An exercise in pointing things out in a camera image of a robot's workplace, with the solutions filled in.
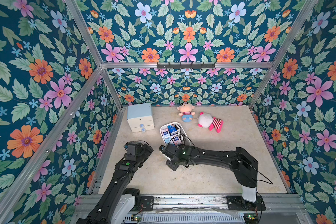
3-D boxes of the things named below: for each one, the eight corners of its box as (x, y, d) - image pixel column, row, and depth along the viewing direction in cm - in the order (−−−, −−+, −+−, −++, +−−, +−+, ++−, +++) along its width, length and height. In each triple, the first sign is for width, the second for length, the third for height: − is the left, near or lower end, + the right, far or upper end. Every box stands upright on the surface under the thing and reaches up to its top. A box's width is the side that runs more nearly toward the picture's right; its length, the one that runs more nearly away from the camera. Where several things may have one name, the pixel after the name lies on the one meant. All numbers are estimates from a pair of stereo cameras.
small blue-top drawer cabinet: (130, 132, 105) (123, 119, 92) (134, 117, 114) (128, 103, 102) (153, 132, 105) (150, 119, 92) (155, 117, 115) (153, 103, 102)
